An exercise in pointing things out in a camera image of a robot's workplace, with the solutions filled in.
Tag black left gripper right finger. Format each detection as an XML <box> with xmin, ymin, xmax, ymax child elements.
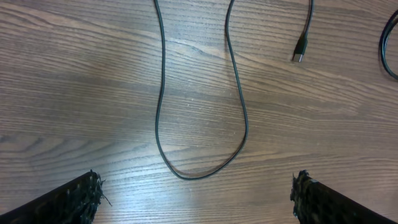
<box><xmin>290</xmin><ymin>170</ymin><xmax>397</xmax><ymax>224</ymax></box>

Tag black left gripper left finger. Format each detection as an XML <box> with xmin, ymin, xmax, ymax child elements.
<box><xmin>1</xmin><ymin>170</ymin><xmax>104</xmax><ymax>224</ymax></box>

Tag black cable bundle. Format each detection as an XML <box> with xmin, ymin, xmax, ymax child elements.
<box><xmin>153</xmin><ymin>0</ymin><xmax>315</xmax><ymax>181</ymax></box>

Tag black cable with usb plug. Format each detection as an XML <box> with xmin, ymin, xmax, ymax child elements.
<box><xmin>378</xmin><ymin>9</ymin><xmax>398</xmax><ymax>81</ymax></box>

